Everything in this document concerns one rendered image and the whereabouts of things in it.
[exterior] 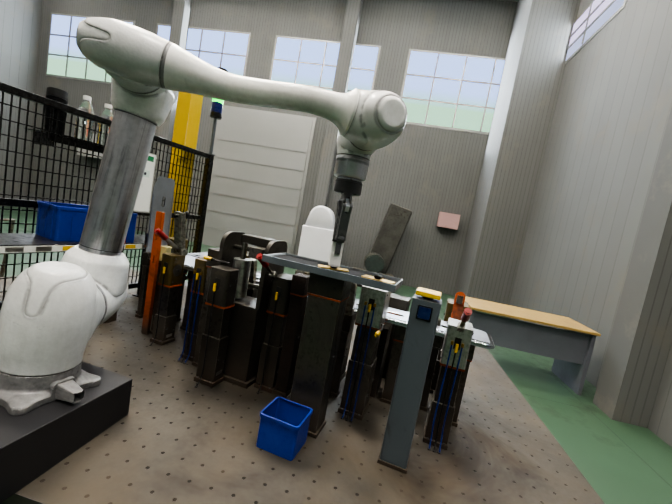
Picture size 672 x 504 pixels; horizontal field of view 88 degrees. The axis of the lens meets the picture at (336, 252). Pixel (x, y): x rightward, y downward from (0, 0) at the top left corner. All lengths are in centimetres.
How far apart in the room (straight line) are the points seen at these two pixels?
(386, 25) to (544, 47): 342
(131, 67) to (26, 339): 60
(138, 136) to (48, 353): 55
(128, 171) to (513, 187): 691
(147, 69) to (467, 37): 879
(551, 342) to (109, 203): 390
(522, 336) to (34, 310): 383
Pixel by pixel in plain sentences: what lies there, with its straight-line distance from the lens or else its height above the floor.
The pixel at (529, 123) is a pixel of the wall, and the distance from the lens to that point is 771.
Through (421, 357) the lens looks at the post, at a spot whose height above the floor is 100.
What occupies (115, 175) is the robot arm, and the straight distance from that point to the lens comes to 108.
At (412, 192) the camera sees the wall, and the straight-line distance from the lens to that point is 837.
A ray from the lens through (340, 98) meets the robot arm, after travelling 79.
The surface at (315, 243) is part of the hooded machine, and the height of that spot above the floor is 66.
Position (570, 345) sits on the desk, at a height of 46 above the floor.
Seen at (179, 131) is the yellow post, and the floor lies 163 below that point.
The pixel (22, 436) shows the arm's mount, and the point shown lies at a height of 81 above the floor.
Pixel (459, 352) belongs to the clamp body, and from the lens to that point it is 107.
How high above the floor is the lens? 130
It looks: 6 degrees down
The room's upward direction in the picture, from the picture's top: 10 degrees clockwise
